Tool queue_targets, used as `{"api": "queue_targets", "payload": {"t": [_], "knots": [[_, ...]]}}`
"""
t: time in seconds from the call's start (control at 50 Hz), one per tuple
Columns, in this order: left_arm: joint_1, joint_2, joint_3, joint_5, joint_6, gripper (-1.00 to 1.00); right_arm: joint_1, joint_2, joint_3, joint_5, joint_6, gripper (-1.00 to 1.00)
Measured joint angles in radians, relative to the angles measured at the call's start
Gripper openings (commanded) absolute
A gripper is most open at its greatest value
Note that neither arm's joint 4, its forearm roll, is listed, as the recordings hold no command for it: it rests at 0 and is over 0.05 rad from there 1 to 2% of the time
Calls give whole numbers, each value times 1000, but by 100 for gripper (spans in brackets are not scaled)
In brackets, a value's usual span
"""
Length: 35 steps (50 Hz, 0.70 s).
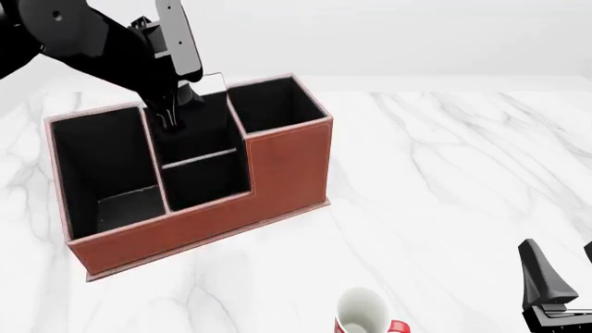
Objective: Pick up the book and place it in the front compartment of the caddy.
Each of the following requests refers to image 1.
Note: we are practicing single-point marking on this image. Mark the white mug with red print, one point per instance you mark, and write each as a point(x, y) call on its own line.
point(361, 312)

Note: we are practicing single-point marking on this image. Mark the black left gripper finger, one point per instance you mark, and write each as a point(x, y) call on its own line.
point(188, 94)
point(169, 119)

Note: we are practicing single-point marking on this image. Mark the pale thin book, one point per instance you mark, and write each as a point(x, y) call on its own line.
point(215, 83)

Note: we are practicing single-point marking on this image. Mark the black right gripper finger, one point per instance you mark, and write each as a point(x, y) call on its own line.
point(589, 251)
point(543, 281)

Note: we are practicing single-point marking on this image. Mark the red-brown desk caddy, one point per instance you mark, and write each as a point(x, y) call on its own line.
point(277, 166)

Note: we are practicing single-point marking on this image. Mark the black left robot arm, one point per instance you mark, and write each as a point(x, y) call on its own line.
point(88, 31)

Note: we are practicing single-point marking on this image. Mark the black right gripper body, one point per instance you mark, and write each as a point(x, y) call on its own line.
point(559, 320)

